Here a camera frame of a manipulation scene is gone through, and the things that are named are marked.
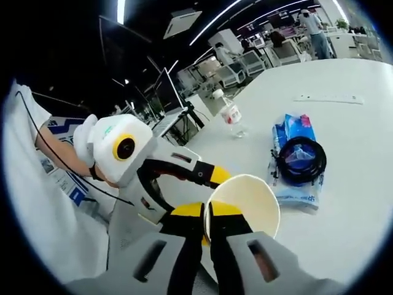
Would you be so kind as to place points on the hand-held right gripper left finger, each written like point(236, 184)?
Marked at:
point(172, 261)

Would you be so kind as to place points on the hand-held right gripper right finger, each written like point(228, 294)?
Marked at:
point(239, 270)

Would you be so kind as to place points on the white low cabinet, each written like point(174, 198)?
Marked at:
point(344, 44)

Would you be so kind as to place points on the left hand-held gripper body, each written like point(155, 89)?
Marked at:
point(122, 166)

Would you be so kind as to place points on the black monitor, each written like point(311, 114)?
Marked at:
point(169, 92)

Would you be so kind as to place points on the blue pad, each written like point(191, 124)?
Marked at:
point(302, 193)

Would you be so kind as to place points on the person in white shirt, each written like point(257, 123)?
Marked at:
point(37, 215)

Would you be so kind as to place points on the white floral paper cup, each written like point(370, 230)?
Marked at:
point(255, 199)

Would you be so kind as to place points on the white mesh office chair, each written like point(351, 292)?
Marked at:
point(231, 76)
point(374, 46)
point(253, 63)
point(288, 52)

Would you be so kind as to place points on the black tripod stand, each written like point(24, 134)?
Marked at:
point(192, 120)

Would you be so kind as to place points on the clear water bottle red label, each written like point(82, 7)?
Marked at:
point(231, 115)

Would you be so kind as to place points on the ceiling air vent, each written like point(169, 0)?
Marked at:
point(182, 24)

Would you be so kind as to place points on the potted green plant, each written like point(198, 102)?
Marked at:
point(341, 24)

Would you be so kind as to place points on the grey mesh chair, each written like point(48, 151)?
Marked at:
point(122, 221)

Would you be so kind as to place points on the person's left hand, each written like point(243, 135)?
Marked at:
point(82, 138)

